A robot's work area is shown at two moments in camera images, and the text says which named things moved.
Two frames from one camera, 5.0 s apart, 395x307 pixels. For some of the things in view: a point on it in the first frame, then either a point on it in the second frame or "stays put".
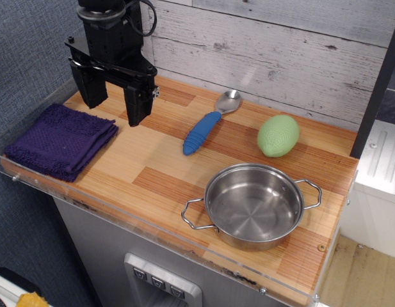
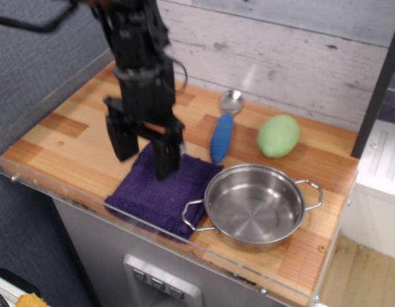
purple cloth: [61, 141] to [168, 205]
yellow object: [31, 299] stays put
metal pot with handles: [252, 206] stays put
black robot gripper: [114, 45] to [148, 109]
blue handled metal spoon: [227, 102] to [231, 101]
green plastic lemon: [278, 135] stays put
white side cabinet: [372, 217] stays put
